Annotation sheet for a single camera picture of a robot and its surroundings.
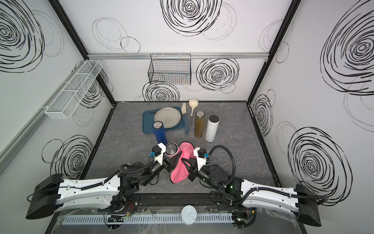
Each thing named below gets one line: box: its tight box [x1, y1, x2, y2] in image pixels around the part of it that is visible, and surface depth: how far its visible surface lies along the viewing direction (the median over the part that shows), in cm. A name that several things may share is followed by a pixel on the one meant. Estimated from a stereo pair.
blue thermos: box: [152, 120, 169, 146], surface depth 82 cm
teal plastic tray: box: [142, 106, 185, 135], surface depth 108 cm
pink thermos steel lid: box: [164, 142, 183, 159], surface depth 63 cm
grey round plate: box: [153, 107, 182, 129], surface depth 111 cm
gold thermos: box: [194, 110, 206, 138], surface depth 88 cm
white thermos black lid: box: [205, 114, 221, 143], surface depth 87 cm
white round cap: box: [180, 204, 198, 226], surface depth 67 cm
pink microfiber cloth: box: [169, 141, 197, 184], surface depth 71 cm
